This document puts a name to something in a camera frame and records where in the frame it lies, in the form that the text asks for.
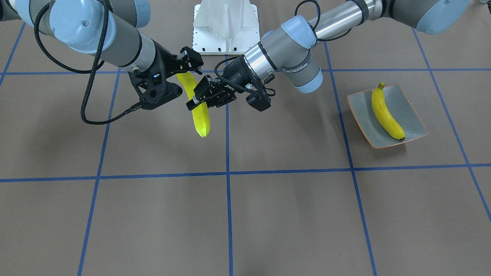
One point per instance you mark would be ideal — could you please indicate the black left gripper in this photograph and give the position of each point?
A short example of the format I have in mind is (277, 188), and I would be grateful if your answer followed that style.
(236, 72)

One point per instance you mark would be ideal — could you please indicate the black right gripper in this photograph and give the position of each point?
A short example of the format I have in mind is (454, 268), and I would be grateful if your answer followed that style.
(165, 58)

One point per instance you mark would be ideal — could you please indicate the yellow banana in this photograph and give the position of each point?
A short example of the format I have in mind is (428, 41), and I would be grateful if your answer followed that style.
(383, 115)
(200, 114)

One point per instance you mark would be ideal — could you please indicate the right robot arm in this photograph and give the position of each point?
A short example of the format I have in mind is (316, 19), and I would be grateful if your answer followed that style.
(79, 25)

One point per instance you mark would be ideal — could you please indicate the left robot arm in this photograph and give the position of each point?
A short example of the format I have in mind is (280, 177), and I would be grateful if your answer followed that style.
(289, 48)

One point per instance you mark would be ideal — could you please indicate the grey square plate orange rim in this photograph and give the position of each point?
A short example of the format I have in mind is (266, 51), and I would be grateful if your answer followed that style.
(399, 107)

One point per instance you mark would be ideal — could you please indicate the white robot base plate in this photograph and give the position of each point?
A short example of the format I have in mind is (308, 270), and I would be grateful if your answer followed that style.
(225, 27)

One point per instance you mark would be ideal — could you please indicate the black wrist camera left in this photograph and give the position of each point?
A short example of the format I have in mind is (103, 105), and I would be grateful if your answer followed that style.
(260, 99)

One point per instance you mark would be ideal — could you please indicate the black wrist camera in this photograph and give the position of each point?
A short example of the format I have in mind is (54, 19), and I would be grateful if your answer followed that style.
(153, 89)
(260, 99)

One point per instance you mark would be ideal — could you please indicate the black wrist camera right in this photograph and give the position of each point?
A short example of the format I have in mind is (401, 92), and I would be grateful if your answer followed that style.
(153, 89)

